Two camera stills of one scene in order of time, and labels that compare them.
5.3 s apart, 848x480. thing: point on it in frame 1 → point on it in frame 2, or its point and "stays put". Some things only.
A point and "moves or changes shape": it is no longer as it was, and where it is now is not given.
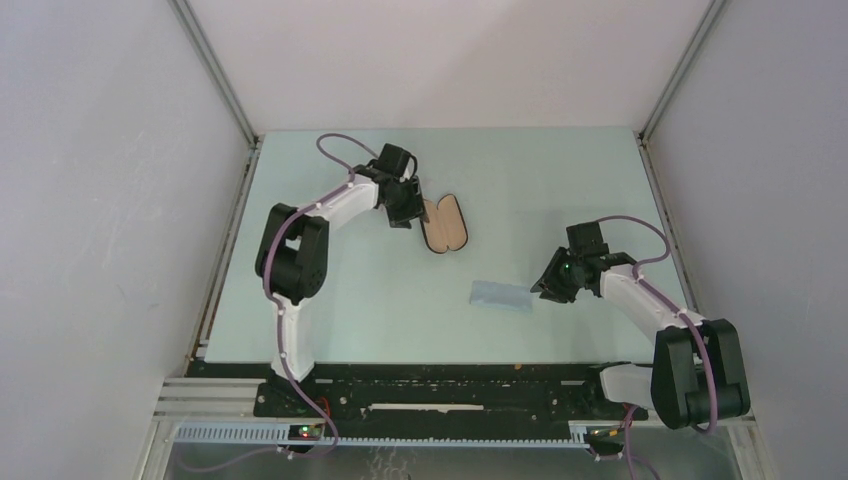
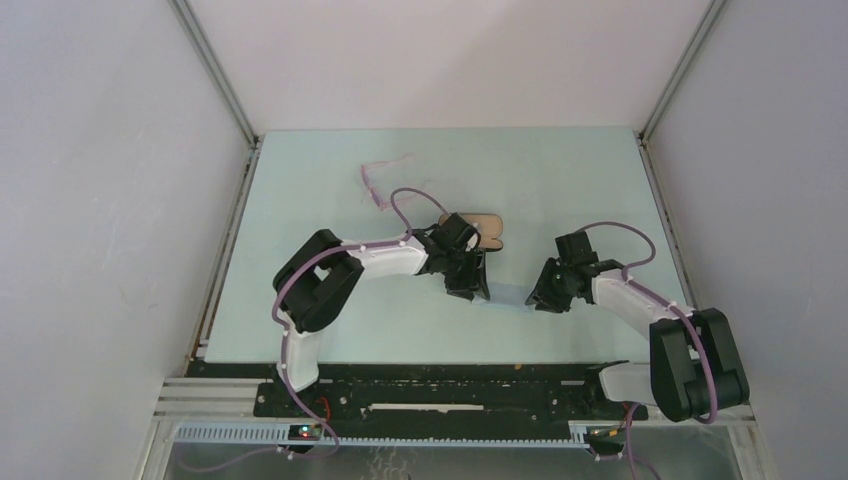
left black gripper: (401, 219) → (466, 287)
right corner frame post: (678, 75) stays put
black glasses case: (446, 226) moves or changes shape
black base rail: (433, 392) stays put
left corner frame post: (213, 68) stays put
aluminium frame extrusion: (196, 401) stays put
